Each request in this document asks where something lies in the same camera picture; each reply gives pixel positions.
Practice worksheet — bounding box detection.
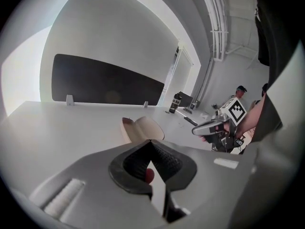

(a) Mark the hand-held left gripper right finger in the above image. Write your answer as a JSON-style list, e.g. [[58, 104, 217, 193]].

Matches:
[[150, 139, 254, 229]]

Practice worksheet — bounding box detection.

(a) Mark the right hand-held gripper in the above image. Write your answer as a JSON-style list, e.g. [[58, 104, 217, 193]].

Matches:
[[192, 97, 247, 153]]

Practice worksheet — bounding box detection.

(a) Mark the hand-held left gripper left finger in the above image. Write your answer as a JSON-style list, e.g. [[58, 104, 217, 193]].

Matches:
[[28, 139, 168, 229]]

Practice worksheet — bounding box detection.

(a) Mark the person's right forearm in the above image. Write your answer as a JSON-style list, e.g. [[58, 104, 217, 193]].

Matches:
[[235, 96, 267, 139]]

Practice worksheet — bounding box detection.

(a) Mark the black smartphone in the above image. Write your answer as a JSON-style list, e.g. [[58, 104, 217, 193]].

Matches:
[[183, 116, 199, 127]]

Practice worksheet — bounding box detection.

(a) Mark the black insulated bottle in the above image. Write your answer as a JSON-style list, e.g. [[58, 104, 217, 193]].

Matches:
[[168, 92, 183, 114]]

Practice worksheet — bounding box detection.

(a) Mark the white framed window panel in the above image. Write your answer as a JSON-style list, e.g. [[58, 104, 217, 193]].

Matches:
[[163, 39, 202, 105]]

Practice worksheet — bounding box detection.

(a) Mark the white pipe bundle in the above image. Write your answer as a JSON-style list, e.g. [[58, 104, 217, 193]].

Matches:
[[202, 0, 230, 100]]

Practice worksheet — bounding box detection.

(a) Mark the long black desk divider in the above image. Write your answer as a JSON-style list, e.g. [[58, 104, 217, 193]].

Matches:
[[51, 53, 166, 107]]

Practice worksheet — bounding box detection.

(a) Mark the person's black shirt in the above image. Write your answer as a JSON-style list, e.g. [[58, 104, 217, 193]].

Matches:
[[253, 0, 305, 143]]

